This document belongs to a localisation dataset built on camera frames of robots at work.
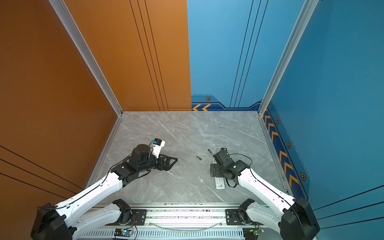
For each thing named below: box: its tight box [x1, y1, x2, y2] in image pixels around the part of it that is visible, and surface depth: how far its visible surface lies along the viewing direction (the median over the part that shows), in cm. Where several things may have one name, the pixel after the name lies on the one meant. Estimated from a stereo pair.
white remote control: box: [214, 176, 225, 190], surface depth 84 cm
